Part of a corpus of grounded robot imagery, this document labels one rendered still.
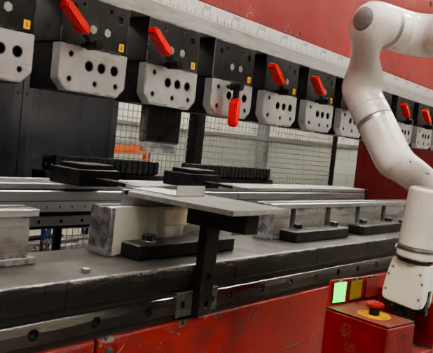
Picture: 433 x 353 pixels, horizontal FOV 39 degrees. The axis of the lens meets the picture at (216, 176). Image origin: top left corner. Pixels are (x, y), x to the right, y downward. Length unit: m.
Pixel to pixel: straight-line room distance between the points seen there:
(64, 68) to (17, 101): 0.61
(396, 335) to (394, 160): 0.38
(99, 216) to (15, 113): 0.55
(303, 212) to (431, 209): 0.48
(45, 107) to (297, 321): 0.87
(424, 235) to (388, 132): 0.25
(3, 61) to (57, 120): 0.76
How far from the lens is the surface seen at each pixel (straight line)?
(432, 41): 1.42
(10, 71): 1.02
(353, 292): 1.47
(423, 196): 1.39
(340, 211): 1.95
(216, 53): 1.36
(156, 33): 1.17
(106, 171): 1.45
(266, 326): 1.47
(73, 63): 1.09
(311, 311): 1.64
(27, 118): 1.70
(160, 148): 1.30
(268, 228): 1.63
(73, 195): 1.46
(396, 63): 2.19
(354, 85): 1.53
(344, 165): 8.98
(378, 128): 1.47
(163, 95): 1.24
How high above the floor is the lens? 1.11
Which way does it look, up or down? 3 degrees down
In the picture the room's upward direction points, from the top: 6 degrees clockwise
